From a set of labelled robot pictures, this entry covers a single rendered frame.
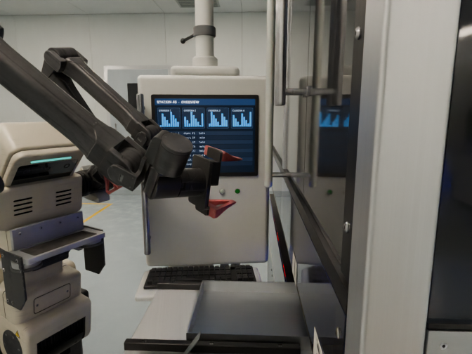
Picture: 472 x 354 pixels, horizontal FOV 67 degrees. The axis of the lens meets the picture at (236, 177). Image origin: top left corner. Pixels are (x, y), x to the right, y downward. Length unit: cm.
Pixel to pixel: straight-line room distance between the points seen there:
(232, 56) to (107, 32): 204
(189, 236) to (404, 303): 112
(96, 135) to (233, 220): 86
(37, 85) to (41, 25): 624
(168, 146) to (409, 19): 40
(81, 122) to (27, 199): 52
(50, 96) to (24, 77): 5
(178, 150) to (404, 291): 39
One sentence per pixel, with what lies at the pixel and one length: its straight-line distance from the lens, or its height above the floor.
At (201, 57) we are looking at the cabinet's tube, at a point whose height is 162.
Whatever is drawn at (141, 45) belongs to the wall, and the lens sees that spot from 625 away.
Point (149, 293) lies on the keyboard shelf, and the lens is 131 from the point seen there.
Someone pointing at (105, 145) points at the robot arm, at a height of 136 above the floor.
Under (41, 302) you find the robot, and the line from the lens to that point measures 129.
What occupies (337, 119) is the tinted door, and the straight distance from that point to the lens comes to 53.
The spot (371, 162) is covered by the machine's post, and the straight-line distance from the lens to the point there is 35.
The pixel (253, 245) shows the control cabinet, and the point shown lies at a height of 88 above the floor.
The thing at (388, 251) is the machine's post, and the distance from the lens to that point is 37.
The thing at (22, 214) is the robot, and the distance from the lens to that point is 117.
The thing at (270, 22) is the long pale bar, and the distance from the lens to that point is 113.
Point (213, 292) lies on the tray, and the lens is 112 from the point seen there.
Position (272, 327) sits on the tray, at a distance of 97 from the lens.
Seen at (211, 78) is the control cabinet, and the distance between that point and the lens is 136.
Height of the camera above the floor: 142
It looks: 10 degrees down
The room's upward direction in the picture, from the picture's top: straight up
